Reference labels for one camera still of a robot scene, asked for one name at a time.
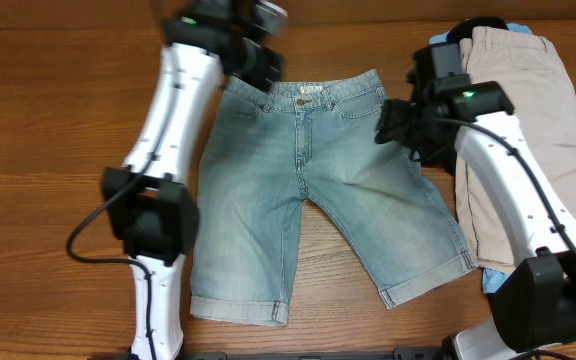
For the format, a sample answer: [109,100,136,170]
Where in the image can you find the light blue denim shorts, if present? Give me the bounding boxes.
[190,70,475,326]

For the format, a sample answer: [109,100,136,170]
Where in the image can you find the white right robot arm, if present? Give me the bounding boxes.
[375,43,576,360]

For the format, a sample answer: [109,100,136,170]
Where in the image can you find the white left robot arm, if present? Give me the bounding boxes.
[101,0,288,360]

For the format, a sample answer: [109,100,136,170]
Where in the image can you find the black garment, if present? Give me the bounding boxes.
[442,16,514,176]

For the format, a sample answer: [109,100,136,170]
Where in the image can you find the beige shorts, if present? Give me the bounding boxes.
[455,27,576,274]

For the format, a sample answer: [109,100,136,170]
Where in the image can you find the light blue garment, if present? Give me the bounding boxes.
[429,23,533,294]

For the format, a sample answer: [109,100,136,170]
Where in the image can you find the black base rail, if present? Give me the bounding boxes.
[174,347,454,360]

